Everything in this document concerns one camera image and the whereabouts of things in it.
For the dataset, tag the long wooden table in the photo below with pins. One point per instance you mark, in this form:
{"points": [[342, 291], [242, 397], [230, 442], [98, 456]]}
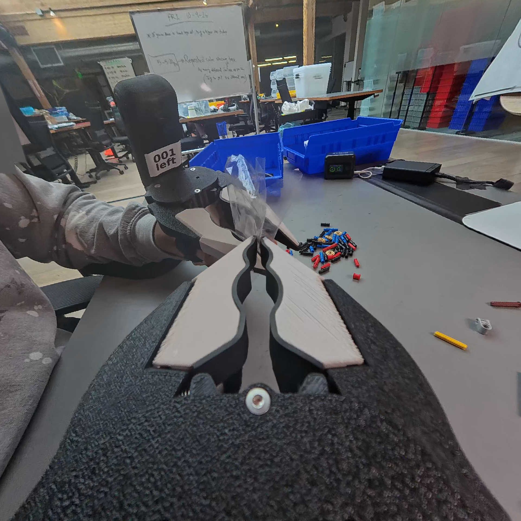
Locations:
{"points": [[211, 114]]}

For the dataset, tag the long blue storage bin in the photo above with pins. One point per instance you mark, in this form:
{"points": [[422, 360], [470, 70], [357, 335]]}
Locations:
{"points": [[346, 142]]}

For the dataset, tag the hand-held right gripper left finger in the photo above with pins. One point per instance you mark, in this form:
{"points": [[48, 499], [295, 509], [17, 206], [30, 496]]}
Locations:
{"points": [[195, 325]]}

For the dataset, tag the pile of small toy pins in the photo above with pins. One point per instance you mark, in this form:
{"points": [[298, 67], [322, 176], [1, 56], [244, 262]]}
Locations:
{"points": [[340, 246]]}

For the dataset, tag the small clear plastic bag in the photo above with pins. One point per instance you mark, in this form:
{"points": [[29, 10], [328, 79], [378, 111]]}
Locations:
{"points": [[244, 191]]}

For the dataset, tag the large whiteboard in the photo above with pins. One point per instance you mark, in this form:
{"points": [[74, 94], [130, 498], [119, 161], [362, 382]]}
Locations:
{"points": [[191, 49]]}

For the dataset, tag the small blue storage bin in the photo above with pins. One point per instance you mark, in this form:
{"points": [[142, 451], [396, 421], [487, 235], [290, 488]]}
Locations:
{"points": [[240, 158]]}

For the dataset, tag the person's grey hoodie torso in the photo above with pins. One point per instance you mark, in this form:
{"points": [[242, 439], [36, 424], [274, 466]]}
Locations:
{"points": [[20, 346]]}

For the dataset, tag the black chair armrest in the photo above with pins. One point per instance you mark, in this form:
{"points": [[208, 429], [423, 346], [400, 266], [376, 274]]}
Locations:
{"points": [[69, 293]]}

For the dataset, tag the black power adapter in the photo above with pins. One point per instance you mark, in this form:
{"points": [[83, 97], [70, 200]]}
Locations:
{"points": [[411, 171]]}

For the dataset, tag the small whiteboard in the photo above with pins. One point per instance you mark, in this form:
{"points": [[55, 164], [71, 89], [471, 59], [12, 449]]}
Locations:
{"points": [[118, 73]]}

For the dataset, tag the wooden table with boxes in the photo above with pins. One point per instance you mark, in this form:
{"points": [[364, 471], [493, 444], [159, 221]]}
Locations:
{"points": [[338, 95]]}

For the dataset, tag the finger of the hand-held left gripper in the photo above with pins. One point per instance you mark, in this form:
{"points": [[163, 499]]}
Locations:
{"points": [[281, 232], [207, 232]]}

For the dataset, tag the small black display device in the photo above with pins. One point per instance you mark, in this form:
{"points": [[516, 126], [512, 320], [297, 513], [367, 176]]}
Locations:
{"points": [[339, 167]]}

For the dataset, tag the yellow toy axle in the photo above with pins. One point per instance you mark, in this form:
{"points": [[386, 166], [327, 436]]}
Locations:
{"points": [[449, 340]]}

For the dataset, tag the cluttered wooden table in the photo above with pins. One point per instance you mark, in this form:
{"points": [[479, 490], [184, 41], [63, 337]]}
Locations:
{"points": [[57, 120]]}

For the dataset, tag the black office chair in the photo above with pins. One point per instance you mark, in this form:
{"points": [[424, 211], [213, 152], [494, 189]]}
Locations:
{"points": [[106, 142]]}

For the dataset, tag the person's left forearm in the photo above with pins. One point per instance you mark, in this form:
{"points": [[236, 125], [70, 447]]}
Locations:
{"points": [[81, 219]]}

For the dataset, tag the white storage box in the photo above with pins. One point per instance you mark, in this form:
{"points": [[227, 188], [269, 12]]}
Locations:
{"points": [[312, 79]]}

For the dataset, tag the dark brown toy axle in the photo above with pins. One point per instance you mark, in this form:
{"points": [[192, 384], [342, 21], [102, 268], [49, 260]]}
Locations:
{"points": [[505, 304]]}

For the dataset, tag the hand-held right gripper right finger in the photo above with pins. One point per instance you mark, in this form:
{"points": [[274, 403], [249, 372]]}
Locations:
{"points": [[313, 325]]}

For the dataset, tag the light grey toy connector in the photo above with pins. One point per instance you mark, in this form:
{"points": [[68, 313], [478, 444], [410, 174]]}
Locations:
{"points": [[483, 325]]}

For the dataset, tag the black desk mat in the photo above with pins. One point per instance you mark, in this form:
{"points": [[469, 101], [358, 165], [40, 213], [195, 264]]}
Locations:
{"points": [[439, 199]]}

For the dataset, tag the tan rounded board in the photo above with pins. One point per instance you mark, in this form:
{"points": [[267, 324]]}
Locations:
{"points": [[512, 105]]}

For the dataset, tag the stack of red blue bins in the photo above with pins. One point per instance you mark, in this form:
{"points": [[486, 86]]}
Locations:
{"points": [[456, 97]]}

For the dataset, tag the person's left hand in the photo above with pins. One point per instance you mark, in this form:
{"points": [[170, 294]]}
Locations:
{"points": [[163, 240]]}

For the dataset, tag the grey desk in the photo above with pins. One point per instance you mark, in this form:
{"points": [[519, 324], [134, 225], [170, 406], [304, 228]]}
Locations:
{"points": [[407, 285]]}

